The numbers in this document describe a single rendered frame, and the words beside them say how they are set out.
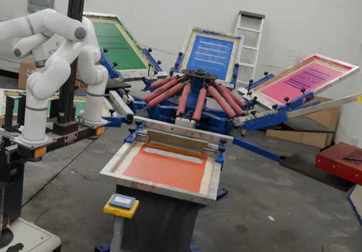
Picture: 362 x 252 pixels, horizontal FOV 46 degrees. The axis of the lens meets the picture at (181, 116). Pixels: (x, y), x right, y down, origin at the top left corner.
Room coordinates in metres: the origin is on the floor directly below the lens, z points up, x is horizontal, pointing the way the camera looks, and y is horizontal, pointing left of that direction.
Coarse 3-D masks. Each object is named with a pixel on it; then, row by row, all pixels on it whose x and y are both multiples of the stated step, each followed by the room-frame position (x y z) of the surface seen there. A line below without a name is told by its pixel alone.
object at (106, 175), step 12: (132, 144) 2.41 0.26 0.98; (120, 156) 2.16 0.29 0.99; (108, 168) 1.99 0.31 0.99; (216, 168) 2.25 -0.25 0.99; (108, 180) 1.91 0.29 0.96; (120, 180) 1.90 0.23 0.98; (132, 180) 1.90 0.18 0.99; (144, 180) 1.92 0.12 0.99; (216, 180) 2.08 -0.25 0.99; (156, 192) 1.89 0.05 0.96; (168, 192) 1.88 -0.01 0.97; (180, 192) 1.87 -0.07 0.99; (192, 192) 1.89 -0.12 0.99; (216, 192) 1.94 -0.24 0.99; (204, 204) 1.86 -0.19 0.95
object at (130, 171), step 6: (144, 144) 2.50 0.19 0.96; (168, 150) 2.47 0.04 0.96; (174, 150) 2.49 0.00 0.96; (138, 156) 2.30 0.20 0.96; (144, 156) 2.31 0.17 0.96; (156, 156) 2.34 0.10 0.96; (162, 156) 2.36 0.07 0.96; (168, 156) 2.38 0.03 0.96; (132, 162) 2.19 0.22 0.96; (138, 162) 2.21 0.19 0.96; (132, 168) 2.12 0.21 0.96; (126, 174) 2.02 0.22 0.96; (132, 174) 2.04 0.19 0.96; (138, 174) 2.05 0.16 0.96; (144, 174) 2.07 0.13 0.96; (150, 180) 2.01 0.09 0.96; (156, 180) 2.02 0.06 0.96
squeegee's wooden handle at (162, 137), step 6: (150, 132) 2.48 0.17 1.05; (156, 132) 2.48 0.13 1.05; (162, 132) 2.48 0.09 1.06; (150, 138) 2.48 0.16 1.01; (156, 138) 2.48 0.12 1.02; (162, 138) 2.47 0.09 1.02; (168, 138) 2.47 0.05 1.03; (174, 138) 2.47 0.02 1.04; (180, 138) 2.46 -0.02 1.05; (186, 138) 2.46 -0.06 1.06; (192, 138) 2.47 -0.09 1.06; (174, 144) 2.47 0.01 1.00; (180, 144) 2.46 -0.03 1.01; (186, 144) 2.46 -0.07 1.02; (192, 144) 2.46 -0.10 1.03; (198, 144) 2.45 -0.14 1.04; (204, 144) 2.45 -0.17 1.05; (198, 150) 2.45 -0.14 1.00
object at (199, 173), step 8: (176, 152) 2.46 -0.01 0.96; (176, 160) 2.33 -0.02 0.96; (184, 160) 2.36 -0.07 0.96; (200, 168) 2.29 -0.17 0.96; (200, 176) 2.18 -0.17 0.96; (168, 184) 2.00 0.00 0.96; (176, 184) 2.02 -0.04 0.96; (184, 184) 2.04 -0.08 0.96; (192, 184) 2.06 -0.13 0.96; (200, 184) 2.07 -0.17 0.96
